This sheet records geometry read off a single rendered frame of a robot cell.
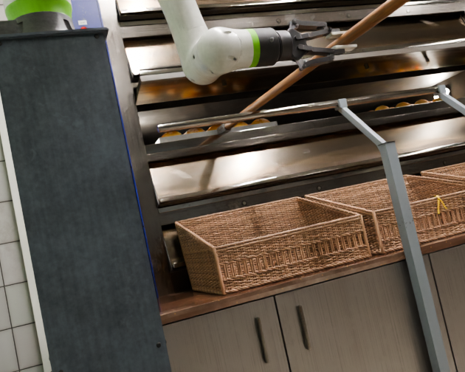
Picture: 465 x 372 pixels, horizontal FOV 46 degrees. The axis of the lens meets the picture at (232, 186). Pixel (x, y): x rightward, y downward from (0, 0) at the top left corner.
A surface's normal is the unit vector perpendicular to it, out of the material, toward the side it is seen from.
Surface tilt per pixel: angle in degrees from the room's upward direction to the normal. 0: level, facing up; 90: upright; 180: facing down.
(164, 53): 70
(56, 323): 90
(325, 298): 90
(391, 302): 90
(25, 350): 90
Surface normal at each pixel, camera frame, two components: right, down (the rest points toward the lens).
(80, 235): 0.33, -0.15
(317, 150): 0.23, -0.47
